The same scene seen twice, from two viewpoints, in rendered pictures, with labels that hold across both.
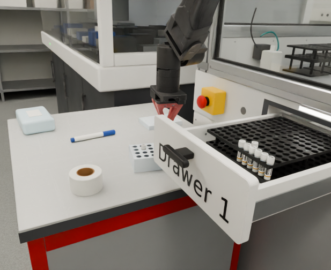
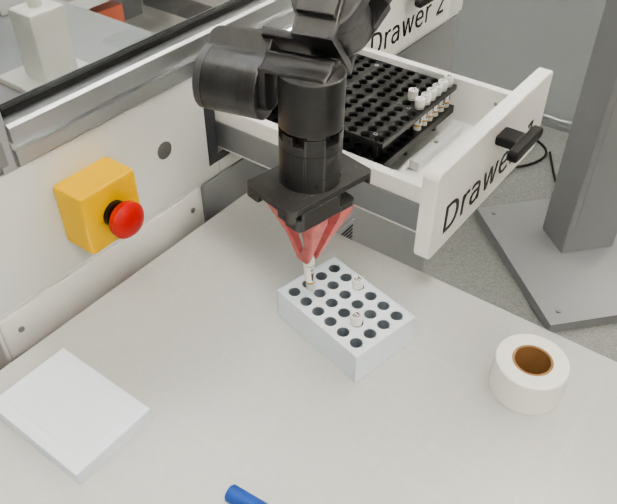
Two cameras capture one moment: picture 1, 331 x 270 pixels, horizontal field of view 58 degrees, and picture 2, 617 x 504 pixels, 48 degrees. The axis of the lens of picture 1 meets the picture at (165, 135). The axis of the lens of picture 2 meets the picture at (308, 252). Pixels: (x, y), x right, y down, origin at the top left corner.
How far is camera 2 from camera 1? 1.07 m
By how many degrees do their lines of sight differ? 92
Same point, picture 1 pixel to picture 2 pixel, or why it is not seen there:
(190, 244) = not seen: hidden behind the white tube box
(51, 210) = not seen: outside the picture
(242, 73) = (137, 78)
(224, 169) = (535, 91)
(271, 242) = not seen: hidden behind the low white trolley
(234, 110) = (141, 172)
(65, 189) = (564, 415)
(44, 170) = not seen: outside the picture
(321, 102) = (284, 14)
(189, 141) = (501, 121)
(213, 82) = (48, 173)
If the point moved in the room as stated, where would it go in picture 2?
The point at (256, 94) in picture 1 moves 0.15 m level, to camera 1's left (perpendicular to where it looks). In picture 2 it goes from (181, 92) to (226, 157)
